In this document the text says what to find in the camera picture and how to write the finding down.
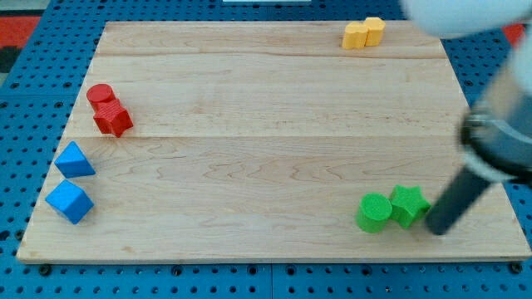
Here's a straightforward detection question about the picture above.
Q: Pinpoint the green cylinder block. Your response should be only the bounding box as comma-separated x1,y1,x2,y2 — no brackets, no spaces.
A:
355,193,392,233

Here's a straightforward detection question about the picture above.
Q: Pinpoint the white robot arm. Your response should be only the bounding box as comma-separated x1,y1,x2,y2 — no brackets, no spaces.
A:
401,0,531,184

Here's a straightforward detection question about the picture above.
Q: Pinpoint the green star block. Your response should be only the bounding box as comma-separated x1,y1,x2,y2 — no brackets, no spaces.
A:
390,185,431,229

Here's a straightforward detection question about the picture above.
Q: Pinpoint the red star block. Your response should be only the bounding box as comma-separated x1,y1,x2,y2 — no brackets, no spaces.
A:
93,100,134,138

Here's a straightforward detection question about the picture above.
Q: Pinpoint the light wooden board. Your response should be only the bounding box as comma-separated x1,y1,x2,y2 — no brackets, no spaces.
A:
17,21,531,264

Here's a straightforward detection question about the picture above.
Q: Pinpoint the yellow heart block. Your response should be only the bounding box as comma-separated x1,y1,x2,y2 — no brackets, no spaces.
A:
342,22,369,50

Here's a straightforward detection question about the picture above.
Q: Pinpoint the yellow hexagon block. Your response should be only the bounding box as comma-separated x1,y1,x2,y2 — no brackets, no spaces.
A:
362,17,386,47

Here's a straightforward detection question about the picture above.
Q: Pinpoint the red cylinder block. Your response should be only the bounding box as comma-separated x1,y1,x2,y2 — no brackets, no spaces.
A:
86,83,116,112

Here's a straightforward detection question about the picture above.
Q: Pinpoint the blue triangular block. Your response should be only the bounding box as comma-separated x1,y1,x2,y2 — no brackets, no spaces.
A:
54,141,96,179

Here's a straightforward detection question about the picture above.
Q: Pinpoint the blue cube block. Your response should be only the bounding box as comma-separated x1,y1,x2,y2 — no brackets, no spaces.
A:
45,179,94,225

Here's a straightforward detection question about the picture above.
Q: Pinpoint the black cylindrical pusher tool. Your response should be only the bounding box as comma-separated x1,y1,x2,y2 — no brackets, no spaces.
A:
425,166,492,235

